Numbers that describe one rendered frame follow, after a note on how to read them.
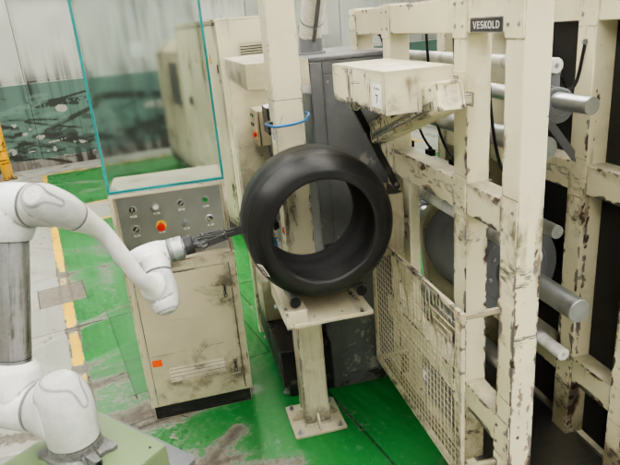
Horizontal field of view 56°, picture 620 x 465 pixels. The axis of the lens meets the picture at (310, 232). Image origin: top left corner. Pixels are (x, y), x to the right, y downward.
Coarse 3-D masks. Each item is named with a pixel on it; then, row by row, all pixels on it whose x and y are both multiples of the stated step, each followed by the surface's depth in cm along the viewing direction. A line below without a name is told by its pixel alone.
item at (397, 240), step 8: (384, 184) 280; (392, 192) 274; (400, 192) 263; (392, 200) 263; (400, 200) 264; (392, 208) 264; (400, 208) 265; (400, 216) 266; (400, 224) 268; (392, 232) 268; (400, 232) 269; (392, 240) 269; (400, 240) 270; (400, 248) 272
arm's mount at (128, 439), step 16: (112, 432) 189; (128, 432) 189; (32, 448) 184; (128, 448) 181; (144, 448) 181; (160, 448) 180; (16, 464) 178; (32, 464) 178; (112, 464) 175; (128, 464) 174; (144, 464) 175; (160, 464) 181
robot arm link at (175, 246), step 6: (168, 240) 222; (174, 240) 222; (180, 240) 222; (168, 246) 220; (174, 246) 221; (180, 246) 221; (174, 252) 221; (180, 252) 221; (174, 258) 222; (180, 258) 224
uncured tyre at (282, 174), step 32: (288, 160) 219; (320, 160) 217; (352, 160) 222; (256, 192) 219; (288, 192) 215; (352, 192) 253; (384, 192) 228; (256, 224) 218; (352, 224) 258; (384, 224) 229; (256, 256) 224; (288, 256) 255; (320, 256) 258; (352, 256) 256; (288, 288) 230; (320, 288) 231
